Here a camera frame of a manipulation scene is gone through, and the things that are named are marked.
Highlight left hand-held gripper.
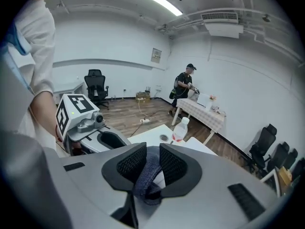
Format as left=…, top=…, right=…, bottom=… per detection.
left=56, top=94, right=132, bottom=156

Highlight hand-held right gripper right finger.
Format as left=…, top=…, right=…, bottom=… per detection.
left=139, top=143, right=279, bottom=229

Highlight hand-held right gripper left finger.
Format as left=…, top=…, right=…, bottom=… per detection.
left=44, top=141, right=148, bottom=229

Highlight dark grey wiping cloth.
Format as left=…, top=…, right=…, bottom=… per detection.
left=132, top=148, right=168, bottom=205

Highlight person's left forearm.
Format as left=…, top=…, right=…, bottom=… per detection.
left=30, top=89, right=64, bottom=144

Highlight person's left hand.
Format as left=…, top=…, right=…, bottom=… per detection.
left=71, top=141, right=84, bottom=156

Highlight row of black office chairs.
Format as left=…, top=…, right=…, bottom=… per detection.
left=247, top=124, right=305, bottom=180

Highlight clear water bottle red label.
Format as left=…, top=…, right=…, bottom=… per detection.
left=173, top=117, right=191, bottom=143

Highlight cardboard box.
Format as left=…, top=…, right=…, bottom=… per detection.
left=135, top=92, right=151, bottom=102
left=278, top=167, right=293, bottom=185

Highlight checkered cloth covered table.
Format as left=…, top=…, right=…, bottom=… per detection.
left=171, top=98, right=226, bottom=146

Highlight black swivel desk chair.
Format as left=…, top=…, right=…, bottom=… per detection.
left=84, top=69, right=110, bottom=111

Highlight clear plastic food tray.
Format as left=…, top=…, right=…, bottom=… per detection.
left=211, top=105, right=227, bottom=117

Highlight white desk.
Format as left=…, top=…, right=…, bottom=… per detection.
left=52, top=81, right=85, bottom=104

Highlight white box appliance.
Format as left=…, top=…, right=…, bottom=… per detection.
left=197, top=92, right=213, bottom=111

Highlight dark brown table white legs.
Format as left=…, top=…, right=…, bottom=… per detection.
left=259, top=167, right=297, bottom=198

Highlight person in white shirt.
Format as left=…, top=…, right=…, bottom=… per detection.
left=0, top=0, right=60, bottom=157

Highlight light blue neck ribbon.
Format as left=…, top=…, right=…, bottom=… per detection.
left=0, top=24, right=33, bottom=90

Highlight white ceiling air conditioner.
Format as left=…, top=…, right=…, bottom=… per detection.
left=201, top=12, right=244, bottom=39

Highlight white ceiling pipes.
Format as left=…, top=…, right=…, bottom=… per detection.
left=154, top=7, right=305, bottom=65

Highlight red wrist string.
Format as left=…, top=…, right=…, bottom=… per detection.
left=55, top=124, right=63, bottom=143

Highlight white floor cable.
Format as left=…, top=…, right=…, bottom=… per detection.
left=137, top=99, right=163, bottom=122

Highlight beige wall notice panel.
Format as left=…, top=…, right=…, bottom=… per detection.
left=151, top=47, right=163, bottom=63

